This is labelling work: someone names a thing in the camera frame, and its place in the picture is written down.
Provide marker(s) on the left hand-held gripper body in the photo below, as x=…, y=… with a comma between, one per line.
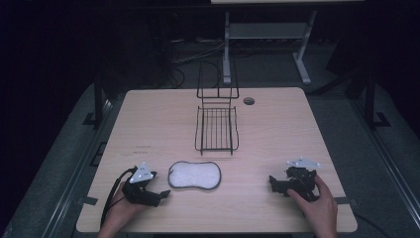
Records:
x=138, y=195

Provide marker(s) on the black tape strip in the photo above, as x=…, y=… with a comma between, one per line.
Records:
x=346, y=200
x=89, y=200

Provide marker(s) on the white metal stand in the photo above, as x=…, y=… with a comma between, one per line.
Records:
x=267, y=31

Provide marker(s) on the person's right hand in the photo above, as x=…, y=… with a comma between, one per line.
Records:
x=319, y=208

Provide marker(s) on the black upright post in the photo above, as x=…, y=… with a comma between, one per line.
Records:
x=98, y=99

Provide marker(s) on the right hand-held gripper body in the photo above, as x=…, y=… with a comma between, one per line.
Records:
x=301, y=180

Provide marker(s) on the white sponge pad dark rim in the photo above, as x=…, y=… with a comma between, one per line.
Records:
x=194, y=175

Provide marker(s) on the round table grommet hole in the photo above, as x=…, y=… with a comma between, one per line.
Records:
x=249, y=101

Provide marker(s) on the person's left hand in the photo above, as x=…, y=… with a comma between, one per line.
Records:
x=123, y=210

